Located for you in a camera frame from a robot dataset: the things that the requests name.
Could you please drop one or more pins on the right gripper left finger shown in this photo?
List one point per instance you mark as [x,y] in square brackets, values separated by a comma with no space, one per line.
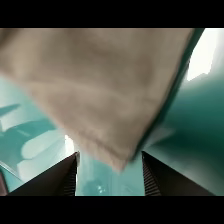
[56,179]

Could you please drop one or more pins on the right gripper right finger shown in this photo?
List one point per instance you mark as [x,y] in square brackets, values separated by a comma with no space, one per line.
[166,181]

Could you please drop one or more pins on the beige garment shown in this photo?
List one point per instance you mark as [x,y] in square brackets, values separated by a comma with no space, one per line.
[96,90]

